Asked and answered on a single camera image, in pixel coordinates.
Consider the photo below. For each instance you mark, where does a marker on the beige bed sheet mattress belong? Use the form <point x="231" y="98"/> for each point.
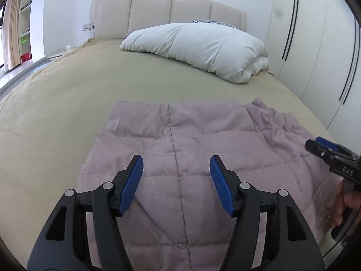
<point x="50" y="121"/>

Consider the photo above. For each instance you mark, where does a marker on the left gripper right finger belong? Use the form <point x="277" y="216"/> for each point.
<point x="227" y="186"/>

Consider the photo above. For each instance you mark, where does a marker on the white wall shelf unit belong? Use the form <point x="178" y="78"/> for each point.
<point x="24" y="26"/>

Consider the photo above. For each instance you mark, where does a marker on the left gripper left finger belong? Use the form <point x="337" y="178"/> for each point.
<point x="126" y="183"/>

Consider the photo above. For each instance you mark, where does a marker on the wall power socket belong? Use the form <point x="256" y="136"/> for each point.
<point x="88" y="27"/>

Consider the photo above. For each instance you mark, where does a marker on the beige window curtain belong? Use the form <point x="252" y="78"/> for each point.
<point x="10" y="35"/>

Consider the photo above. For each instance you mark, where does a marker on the beige padded headboard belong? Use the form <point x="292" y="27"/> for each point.
<point x="116" y="19"/>

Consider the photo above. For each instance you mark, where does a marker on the zebra striped pillow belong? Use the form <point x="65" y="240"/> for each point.
<point x="214" y="22"/>

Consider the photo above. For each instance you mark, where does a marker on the white folded duvet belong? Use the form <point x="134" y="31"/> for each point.
<point x="229" y="53"/>

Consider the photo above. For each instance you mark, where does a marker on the red storage box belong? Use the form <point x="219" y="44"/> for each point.
<point x="27" y="56"/>

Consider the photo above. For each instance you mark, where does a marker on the mauve quilted puffer jacket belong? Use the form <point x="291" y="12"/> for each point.
<point x="176" y="221"/>

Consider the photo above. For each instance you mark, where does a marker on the person's right hand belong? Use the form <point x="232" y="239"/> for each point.
<point x="342" y="201"/>

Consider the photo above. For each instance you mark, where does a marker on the white wardrobe black handles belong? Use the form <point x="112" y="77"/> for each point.
<point x="314" y="50"/>

